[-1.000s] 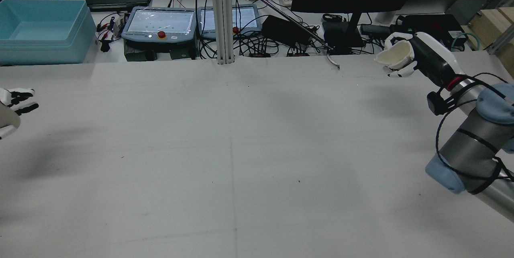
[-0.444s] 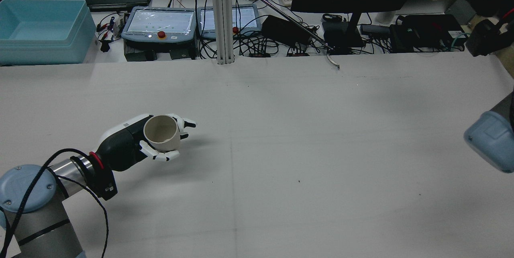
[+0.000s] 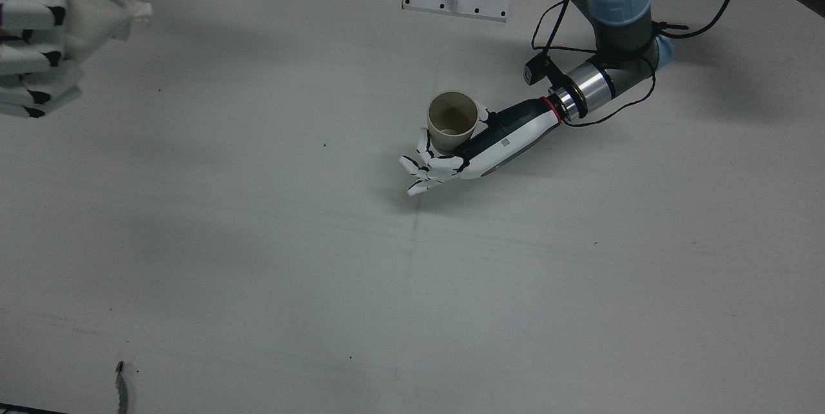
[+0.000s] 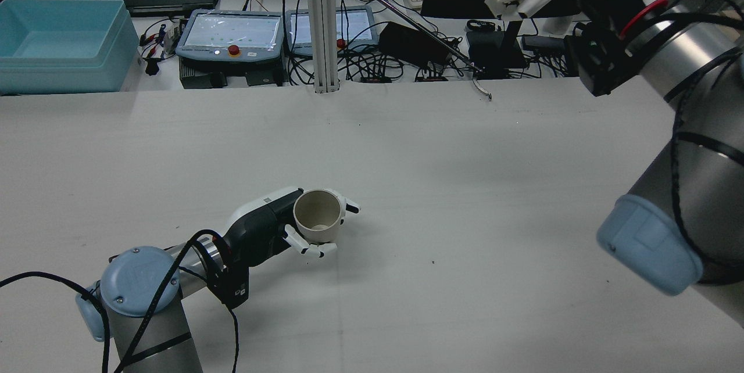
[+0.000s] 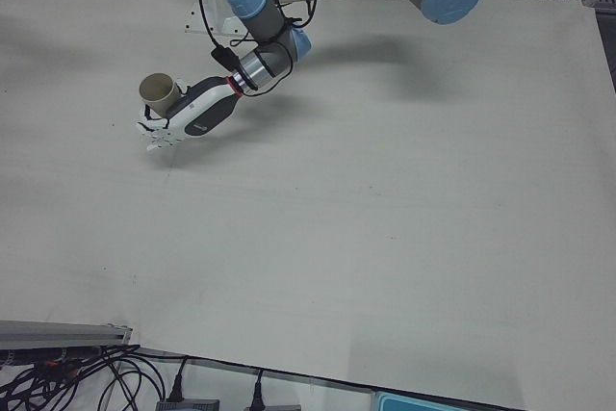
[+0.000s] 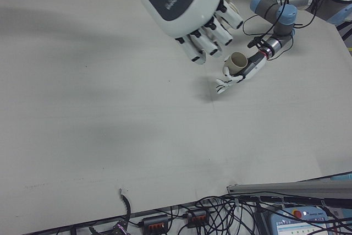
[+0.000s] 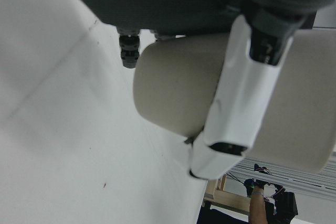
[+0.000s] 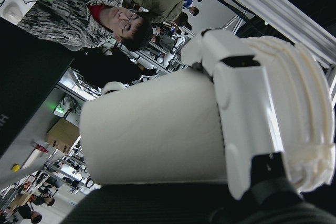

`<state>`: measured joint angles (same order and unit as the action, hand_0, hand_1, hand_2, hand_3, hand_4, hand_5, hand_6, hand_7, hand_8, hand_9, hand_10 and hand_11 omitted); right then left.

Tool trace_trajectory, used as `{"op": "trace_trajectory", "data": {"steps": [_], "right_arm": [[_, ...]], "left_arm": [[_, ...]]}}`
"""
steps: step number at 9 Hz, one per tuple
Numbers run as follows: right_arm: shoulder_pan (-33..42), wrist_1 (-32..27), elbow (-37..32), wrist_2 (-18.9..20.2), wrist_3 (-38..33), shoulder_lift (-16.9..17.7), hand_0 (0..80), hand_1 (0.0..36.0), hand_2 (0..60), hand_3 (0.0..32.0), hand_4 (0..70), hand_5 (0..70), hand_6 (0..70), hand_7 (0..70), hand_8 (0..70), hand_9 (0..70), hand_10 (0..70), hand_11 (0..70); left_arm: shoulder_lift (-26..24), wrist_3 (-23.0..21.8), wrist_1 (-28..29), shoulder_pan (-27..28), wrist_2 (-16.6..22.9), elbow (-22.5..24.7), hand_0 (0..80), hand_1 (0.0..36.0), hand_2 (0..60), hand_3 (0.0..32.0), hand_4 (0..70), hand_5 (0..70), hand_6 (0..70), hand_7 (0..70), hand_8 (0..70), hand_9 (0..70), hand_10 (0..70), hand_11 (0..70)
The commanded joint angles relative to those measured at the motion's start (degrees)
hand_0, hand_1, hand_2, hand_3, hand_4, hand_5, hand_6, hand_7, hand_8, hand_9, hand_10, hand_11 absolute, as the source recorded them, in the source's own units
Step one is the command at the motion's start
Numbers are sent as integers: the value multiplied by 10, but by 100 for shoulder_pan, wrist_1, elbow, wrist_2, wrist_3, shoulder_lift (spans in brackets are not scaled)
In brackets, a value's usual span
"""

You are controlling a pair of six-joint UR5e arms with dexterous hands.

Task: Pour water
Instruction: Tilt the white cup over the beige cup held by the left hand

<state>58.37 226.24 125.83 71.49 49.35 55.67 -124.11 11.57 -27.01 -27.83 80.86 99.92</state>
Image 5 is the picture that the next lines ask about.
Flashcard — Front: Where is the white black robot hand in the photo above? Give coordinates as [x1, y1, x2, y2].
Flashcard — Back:
[134, 74, 242, 153]

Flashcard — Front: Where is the beige paper cup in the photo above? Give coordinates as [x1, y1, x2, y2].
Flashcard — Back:
[139, 72, 183, 115]

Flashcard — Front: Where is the black power strip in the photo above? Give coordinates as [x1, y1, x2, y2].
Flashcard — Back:
[0, 346, 105, 369]

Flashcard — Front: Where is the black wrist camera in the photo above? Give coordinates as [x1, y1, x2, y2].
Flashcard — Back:
[209, 44, 240, 76]

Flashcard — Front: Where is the aluminium extrusion rail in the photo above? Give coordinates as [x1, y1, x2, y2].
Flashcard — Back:
[0, 319, 135, 350]

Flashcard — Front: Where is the black plug cable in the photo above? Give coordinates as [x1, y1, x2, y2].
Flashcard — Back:
[248, 368, 266, 408]
[167, 355, 192, 401]

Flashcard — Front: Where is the black cable tangle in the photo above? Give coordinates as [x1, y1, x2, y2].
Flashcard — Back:
[0, 343, 167, 411]

